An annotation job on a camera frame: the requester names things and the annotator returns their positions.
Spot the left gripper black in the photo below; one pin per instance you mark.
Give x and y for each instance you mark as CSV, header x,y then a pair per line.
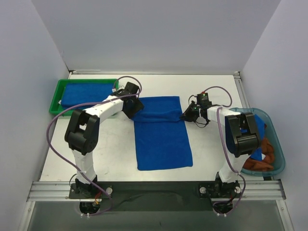
x,y
134,108

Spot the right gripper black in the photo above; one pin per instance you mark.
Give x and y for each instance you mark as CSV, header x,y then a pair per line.
x,y
190,113

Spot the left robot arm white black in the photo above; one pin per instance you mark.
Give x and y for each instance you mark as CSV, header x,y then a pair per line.
x,y
82,133

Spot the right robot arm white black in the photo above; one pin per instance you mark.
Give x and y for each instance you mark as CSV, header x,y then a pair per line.
x,y
238,132

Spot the folded blue towel stack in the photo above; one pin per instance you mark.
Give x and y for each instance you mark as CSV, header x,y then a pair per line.
x,y
78,93

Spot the green plastic tray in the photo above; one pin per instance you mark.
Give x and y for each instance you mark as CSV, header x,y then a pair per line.
x,y
55,107

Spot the crumpled blue towel in bin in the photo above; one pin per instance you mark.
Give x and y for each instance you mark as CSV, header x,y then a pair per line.
x,y
257,155

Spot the rust orange towel in bin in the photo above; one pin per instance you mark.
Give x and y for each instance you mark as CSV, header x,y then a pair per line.
x,y
267,163

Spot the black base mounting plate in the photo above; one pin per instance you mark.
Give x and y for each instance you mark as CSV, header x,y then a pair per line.
x,y
159,202

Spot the teal transparent plastic bin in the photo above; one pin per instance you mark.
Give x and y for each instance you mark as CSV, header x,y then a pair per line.
x,y
270,134

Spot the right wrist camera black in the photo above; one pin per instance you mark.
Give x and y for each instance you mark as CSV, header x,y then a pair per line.
x,y
203,100

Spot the aluminium right side rail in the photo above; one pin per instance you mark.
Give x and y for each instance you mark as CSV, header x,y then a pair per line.
x,y
241,91

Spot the aluminium back rail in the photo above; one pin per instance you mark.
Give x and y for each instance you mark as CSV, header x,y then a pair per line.
x,y
101,72

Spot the aluminium front frame rail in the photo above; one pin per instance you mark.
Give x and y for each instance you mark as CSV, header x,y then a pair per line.
x,y
247,190

